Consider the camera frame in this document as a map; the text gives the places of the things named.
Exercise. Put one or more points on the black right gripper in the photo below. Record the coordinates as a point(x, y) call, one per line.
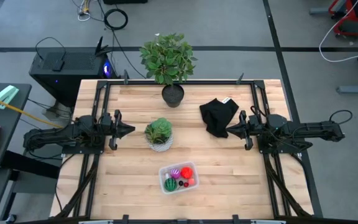
point(253, 126)

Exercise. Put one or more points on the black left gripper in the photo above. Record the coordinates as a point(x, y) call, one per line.
point(107, 126)

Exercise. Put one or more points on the red toy apple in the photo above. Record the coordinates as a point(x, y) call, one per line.
point(186, 172)

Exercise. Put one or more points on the purple striped toy ball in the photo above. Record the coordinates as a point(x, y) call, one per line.
point(175, 173)

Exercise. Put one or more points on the small pink toy fruit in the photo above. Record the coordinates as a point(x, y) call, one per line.
point(191, 182)

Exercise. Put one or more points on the green striped toy watermelon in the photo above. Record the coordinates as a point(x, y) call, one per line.
point(170, 184)

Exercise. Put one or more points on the dark red toy cherry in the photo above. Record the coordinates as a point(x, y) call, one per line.
point(186, 184)

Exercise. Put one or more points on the small black toy berry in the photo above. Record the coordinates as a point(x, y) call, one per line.
point(181, 183)

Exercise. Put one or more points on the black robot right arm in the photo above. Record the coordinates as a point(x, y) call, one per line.
point(315, 129)

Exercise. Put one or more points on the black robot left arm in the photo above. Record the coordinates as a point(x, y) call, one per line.
point(57, 137)

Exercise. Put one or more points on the clear plastic tupperware container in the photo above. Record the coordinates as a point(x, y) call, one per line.
point(194, 190)

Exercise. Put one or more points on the black cloth with white tag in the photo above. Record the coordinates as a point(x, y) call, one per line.
point(217, 116)

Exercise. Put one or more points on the succulent in white patterned pot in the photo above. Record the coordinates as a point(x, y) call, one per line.
point(160, 129)

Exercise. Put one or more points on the leafy plant in black pot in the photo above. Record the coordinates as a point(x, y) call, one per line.
point(166, 62)

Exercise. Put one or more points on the black computer tower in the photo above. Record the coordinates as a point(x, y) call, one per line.
point(73, 67)

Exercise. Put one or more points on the black wifi antennas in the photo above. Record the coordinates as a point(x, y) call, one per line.
point(100, 45)

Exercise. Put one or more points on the small black box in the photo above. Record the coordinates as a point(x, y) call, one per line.
point(57, 65)

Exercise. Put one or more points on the mint green stapler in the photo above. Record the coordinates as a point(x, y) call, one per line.
point(6, 93)

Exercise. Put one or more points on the red framed chair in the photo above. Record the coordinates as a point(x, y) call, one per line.
point(351, 29)

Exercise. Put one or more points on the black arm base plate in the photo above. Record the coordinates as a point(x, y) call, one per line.
point(82, 151)
point(261, 149)

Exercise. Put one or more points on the black aluminium table frame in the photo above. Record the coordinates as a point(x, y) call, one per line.
point(213, 82)

